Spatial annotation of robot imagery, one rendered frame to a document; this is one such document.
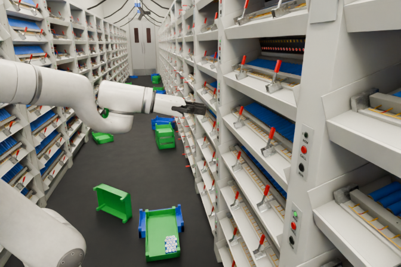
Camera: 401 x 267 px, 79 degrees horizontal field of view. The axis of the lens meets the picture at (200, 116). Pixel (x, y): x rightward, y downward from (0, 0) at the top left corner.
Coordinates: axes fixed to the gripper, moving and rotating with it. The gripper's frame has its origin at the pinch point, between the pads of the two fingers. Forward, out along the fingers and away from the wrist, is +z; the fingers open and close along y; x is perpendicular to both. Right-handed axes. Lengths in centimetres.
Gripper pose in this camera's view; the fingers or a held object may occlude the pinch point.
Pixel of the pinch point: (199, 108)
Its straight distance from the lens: 82.3
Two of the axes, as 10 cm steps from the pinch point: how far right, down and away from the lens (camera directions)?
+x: 2.0, -9.5, -2.5
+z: 9.6, 1.4, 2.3
